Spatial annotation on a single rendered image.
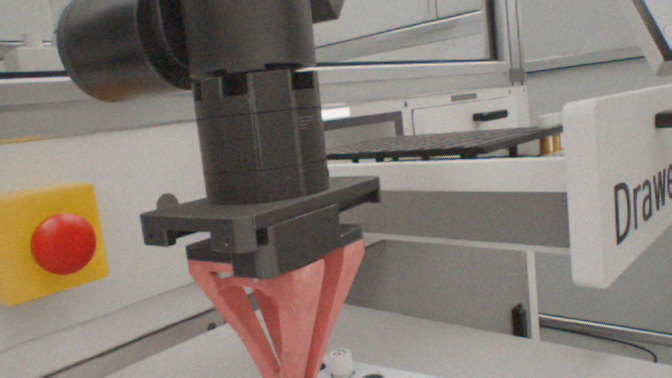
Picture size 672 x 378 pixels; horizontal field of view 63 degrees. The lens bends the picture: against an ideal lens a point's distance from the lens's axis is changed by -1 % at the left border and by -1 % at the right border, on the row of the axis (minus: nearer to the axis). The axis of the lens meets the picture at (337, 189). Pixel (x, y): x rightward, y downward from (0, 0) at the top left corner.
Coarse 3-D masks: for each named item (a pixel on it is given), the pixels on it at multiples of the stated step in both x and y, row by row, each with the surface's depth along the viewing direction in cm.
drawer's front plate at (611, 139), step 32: (608, 96) 35; (640, 96) 38; (576, 128) 31; (608, 128) 32; (640, 128) 38; (576, 160) 32; (608, 160) 32; (640, 160) 38; (576, 192) 32; (608, 192) 32; (640, 192) 38; (576, 224) 32; (608, 224) 33; (640, 224) 38; (576, 256) 33; (608, 256) 33
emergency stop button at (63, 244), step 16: (48, 224) 35; (64, 224) 35; (80, 224) 36; (32, 240) 35; (48, 240) 35; (64, 240) 35; (80, 240) 36; (96, 240) 37; (32, 256) 35; (48, 256) 35; (64, 256) 35; (80, 256) 36; (64, 272) 36
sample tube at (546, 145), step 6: (540, 120) 52; (546, 120) 52; (540, 126) 52; (546, 126) 52; (546, 138) 52; (540, 144) 52; (546, 144) 52; (552, 144) 52; (540, 150) 53; (546, 150) 52; (552, 150) 52; (546, 156) 52; (552, 156) 52
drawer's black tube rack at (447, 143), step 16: (512, 128) 57; (528, 128) 54; (352, 144) 64; (368, 144) 60; (384, 144) 57; (400, 144) 55; (416, 144) 52; (432, 144) 49; (448, 144) 47; (464, 144) 46; (352, 160) 62; (400, 160) 67; (416, 160) 65; (432, 160) 63
